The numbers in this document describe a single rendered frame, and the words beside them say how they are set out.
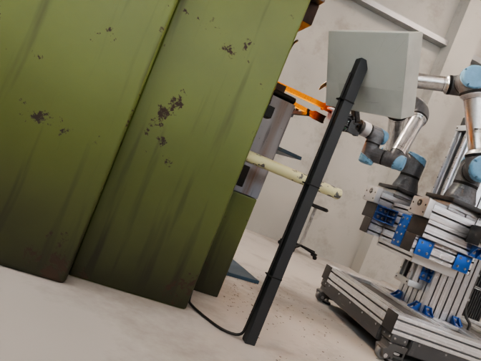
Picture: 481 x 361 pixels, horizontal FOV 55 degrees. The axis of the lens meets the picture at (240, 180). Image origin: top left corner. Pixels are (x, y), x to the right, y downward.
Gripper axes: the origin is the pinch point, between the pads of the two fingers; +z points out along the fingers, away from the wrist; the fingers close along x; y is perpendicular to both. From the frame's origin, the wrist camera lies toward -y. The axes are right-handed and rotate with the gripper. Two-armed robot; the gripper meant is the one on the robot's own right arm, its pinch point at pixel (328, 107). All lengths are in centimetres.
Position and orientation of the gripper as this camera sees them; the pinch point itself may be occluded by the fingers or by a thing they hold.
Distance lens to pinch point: 231.5
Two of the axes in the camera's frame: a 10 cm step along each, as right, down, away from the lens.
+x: -2.6, -1.3, 9.6
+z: -8.9, -3.5, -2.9
